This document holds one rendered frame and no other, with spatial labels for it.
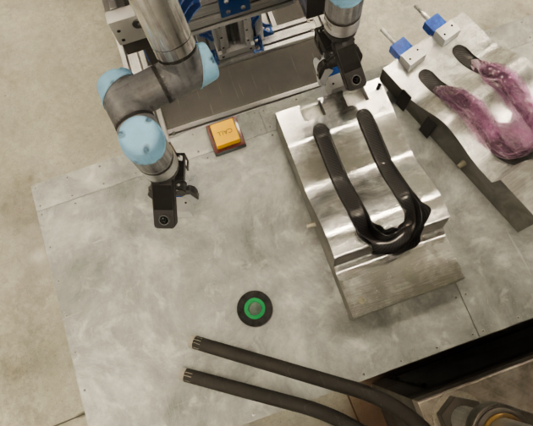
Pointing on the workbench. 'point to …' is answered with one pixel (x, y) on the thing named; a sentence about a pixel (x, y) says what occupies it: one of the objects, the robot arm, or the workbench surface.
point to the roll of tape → (250, 306)
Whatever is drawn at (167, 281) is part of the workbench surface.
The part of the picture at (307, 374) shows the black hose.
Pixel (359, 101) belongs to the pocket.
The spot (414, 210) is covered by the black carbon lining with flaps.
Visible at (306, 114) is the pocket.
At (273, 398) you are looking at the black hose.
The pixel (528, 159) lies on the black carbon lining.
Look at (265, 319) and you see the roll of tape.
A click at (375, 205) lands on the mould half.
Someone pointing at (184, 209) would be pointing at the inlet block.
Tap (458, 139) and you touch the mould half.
